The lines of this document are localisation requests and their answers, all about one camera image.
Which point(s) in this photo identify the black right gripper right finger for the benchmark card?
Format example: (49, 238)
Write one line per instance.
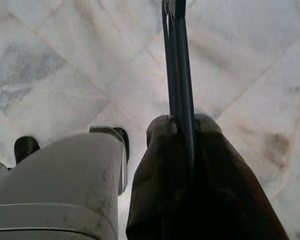
(227, 187)

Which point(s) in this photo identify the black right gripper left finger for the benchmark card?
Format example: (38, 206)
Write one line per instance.
(160, 175)

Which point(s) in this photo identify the grey right robot leg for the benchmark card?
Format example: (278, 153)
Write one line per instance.
(65, 187)

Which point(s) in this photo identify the grey robot leg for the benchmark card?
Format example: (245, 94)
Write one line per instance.
(25, 147)
(65, 187)

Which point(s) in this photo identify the grey left robot leg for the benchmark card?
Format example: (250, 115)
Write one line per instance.
(25, 147)

